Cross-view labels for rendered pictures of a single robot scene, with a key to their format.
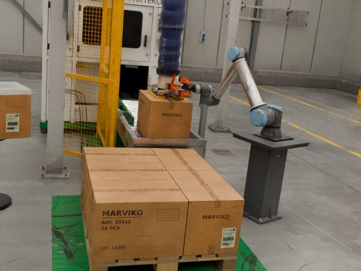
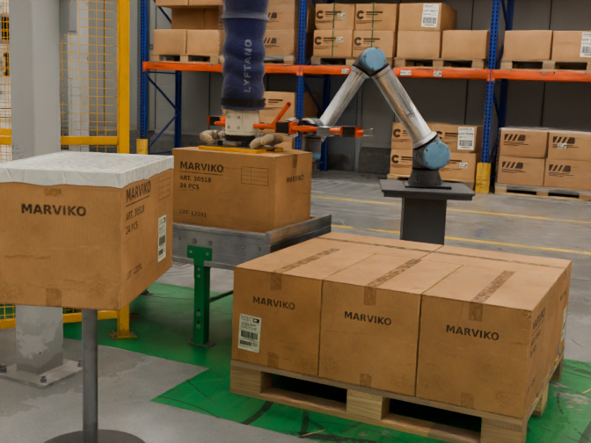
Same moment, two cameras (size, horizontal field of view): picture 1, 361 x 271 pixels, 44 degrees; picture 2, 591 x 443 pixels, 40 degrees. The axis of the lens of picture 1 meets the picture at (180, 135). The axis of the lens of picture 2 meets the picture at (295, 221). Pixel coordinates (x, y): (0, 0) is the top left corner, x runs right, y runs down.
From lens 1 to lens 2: 3.31 m
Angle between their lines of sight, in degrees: 46
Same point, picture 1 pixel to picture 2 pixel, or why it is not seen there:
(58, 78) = (50, 142)
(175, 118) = (298, 184)
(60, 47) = (51, 69)
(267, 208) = not seen: hidden behind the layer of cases
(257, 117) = (439, 154)
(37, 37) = not seen: outside the picture
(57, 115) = not seen: hidden behind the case
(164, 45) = (250, 52)
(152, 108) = (278, 171)
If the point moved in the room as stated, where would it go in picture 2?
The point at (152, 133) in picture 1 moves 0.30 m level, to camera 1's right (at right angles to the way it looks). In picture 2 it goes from (278, 218) to (319, 212)
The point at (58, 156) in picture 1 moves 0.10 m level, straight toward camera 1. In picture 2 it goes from (56, 325) to (74, 330)
